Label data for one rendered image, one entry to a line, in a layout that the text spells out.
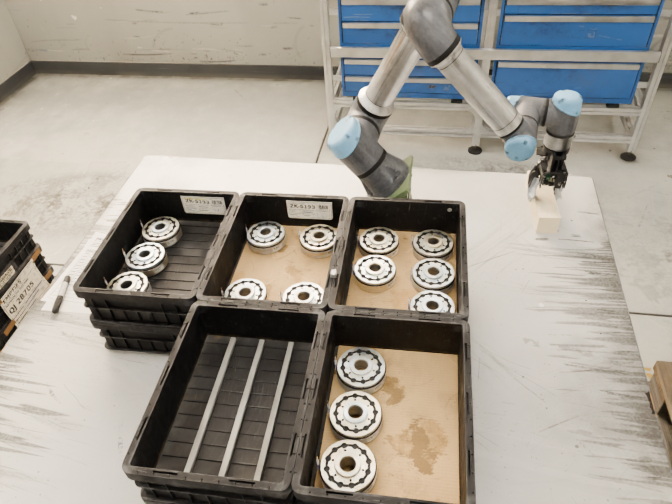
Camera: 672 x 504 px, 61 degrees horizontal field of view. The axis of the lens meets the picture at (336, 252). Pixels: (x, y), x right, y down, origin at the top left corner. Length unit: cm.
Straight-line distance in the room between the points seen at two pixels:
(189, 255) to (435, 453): 82
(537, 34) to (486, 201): 142
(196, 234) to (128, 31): 312
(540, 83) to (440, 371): 224
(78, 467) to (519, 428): 96
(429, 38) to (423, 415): 84
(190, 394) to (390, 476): 45
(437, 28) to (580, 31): 181
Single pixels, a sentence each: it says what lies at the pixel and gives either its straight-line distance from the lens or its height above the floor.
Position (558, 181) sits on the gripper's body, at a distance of 176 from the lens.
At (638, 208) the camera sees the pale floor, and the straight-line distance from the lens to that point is 321.
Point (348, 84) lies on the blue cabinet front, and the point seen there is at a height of 39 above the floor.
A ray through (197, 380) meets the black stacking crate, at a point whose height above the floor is 83.
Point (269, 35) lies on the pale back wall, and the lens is 421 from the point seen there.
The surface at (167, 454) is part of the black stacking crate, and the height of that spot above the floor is 83.
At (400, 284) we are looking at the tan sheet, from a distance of 140.
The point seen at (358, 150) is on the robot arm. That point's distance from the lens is 164.
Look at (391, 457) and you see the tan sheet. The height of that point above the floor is 83.
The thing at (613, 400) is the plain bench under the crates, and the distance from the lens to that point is 145.
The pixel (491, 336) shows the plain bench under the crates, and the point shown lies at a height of 70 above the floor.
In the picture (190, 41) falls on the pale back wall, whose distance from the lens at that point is 443.
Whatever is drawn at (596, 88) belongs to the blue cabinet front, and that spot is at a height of 40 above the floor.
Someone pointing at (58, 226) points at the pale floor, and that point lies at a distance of 333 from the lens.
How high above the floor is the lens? 184
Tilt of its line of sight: 43 degrees down
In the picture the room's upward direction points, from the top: 5 degrees counter-clockwise
